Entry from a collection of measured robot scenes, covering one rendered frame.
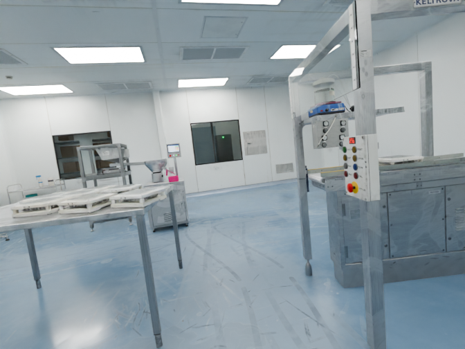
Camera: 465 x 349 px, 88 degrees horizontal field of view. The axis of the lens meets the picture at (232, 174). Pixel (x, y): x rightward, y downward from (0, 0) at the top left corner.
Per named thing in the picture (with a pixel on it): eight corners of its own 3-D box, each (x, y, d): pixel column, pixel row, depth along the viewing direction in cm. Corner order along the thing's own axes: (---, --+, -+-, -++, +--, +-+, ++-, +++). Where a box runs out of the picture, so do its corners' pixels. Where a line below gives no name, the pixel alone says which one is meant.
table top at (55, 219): (-141, 250, 128) (-143, 243, 128) (21, 205, 238) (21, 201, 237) (144, 215, 139) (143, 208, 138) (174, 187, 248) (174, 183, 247)
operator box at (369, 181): (367, 201, 94) (364, 134, 91) (345, 194, 111) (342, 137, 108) (382, 200, 94) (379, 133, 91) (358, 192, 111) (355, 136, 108)
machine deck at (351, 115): (316, 121, 166) (316, 115, 165) (299, 127, 203) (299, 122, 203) (405, 111, 167) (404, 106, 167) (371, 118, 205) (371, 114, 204)
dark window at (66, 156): (59, 180, 596) (52, 135, 585) (60, 180, 597) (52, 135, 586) (117, 173, 625) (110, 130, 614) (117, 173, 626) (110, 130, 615)
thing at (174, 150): (170, 180, 417) (165, 144, 411) (171, 179, 427) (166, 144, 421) (184, 178, 422) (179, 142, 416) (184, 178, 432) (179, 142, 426)
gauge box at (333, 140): (318, 149, 168) (316, 120, 166) (313, 149, 178) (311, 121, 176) (349, 145, 168) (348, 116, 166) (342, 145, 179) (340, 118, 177)
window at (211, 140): (195, 165, 669) (189, 123, 657) (195, 165, 670) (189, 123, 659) (243, 159, 699) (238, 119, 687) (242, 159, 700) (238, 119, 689)
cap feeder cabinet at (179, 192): (150, 233, 380) (142, 185, 372) (153, 224, 435) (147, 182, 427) (190, 226, 393) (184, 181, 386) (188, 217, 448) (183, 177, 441)
